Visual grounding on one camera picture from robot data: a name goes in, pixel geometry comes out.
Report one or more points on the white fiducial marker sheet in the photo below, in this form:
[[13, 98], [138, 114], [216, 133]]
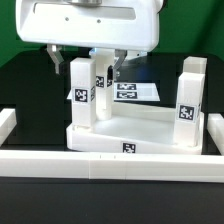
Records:
[[121, 91]]

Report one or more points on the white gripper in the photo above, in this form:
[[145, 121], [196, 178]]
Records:
[[114, 24]]

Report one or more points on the white U-shaped fence frame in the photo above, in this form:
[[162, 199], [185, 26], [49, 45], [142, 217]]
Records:
[[52, 164]]

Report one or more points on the white desk top tray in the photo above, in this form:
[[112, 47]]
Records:
[[133, 128]]

